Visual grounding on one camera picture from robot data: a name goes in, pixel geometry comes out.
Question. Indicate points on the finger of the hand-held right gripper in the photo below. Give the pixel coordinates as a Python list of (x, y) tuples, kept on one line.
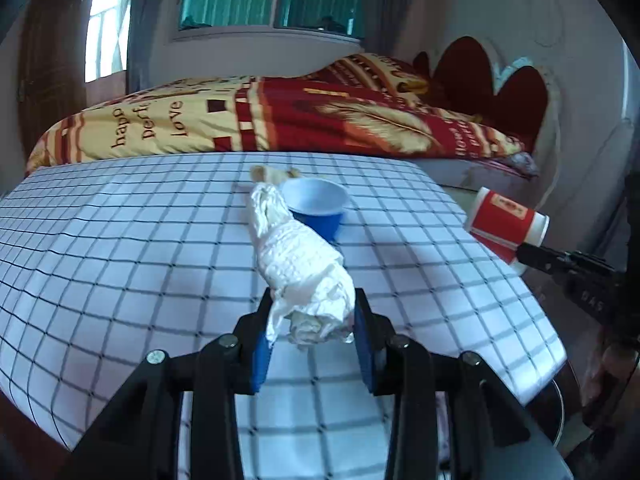
[(550, 257)]

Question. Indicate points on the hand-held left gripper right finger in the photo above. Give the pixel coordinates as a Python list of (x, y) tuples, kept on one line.
[(365, 360)]

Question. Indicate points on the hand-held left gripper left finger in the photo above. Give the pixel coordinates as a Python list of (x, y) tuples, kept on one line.
[(261, 360)]

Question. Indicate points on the red and white paper cup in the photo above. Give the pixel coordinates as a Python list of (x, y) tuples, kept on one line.
[(505, 222)]

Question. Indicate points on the white tissue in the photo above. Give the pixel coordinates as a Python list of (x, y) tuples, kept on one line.
[(300, 265)]

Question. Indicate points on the person's right hand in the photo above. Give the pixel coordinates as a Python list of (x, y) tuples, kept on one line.
[(612, 370)]

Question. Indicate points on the bed mattress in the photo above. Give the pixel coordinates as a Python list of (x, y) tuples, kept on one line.
[(465, 175)]

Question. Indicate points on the white checked tablecloth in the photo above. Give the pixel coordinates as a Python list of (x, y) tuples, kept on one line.
[(125, 260)]

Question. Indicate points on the blue cup with white inside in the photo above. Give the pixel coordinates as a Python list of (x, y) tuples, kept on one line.
[(315, 197)]

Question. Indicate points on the beige crumpled paper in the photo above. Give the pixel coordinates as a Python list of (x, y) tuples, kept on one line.
[(270, 174)]

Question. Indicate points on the red scalloped headboard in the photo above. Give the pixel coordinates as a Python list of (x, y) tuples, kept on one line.
[(470, 70)]

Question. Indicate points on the red and yellow printed blanket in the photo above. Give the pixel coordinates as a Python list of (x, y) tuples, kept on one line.
[(300, 110)]

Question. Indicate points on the grey curtain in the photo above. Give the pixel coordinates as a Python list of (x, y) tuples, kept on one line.
[(145, 35), (387, 10)]

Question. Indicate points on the brown wooden door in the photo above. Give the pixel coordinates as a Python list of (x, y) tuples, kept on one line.
[(50, 85)]

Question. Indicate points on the small bright window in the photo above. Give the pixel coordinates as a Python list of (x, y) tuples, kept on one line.
[(102, 35)]

